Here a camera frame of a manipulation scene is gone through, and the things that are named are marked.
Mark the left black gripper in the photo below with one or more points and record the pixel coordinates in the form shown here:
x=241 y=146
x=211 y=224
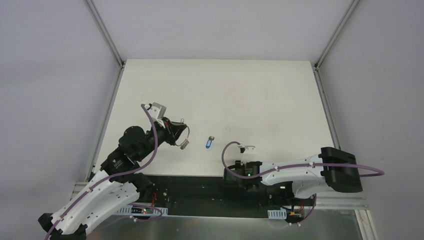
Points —
x=170 y=130

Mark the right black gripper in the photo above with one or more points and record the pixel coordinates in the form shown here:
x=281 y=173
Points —
x=228 y=175

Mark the silver metal keyring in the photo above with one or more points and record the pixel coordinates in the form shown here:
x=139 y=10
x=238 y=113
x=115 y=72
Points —
x=183 y=141

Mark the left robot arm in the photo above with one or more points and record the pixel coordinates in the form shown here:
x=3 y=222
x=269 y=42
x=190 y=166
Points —
x=114 y=186

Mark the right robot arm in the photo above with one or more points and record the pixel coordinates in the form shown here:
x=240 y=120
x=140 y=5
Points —
x=331 y=169

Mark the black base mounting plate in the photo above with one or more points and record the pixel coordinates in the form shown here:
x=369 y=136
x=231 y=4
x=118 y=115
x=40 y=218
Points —
x=207 y=196

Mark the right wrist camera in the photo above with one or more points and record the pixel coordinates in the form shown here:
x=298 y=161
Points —
x=247 y=149

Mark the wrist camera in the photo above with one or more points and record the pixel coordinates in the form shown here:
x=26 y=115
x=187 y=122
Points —
x=157 y=112
x=247 y=149

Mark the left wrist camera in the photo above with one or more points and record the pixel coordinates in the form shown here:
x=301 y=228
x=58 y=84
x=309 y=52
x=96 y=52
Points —
x=157 y=112

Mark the aluminium front rail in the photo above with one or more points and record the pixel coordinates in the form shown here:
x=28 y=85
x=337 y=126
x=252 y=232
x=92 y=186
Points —
x=341 y=202

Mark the left aluminium frame post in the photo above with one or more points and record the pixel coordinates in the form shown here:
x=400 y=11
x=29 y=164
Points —
x=102 y=28

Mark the aluminium frame post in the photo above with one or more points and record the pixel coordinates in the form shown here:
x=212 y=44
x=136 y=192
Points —
x=102 y=28
x=337 y=32

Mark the right aluminium frame post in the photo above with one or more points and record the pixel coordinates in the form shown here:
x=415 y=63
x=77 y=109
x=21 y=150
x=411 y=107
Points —
x=337 y=32

